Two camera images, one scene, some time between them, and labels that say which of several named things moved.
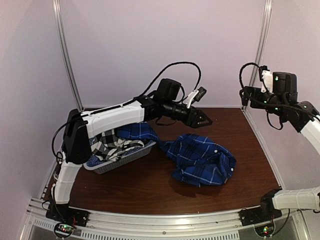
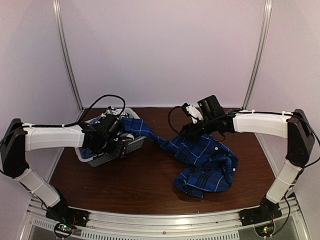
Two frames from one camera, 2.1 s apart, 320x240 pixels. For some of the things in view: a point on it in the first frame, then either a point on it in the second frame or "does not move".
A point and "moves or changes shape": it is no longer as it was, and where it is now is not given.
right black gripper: [253, 90] to [192, 133]
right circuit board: [265, 230] does not move
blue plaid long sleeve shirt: [194, 159] moves or changes shape
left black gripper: [193, 122] to [119, 151]
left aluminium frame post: [57, 8] does not move
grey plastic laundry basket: [104, 167] to [135, 144]
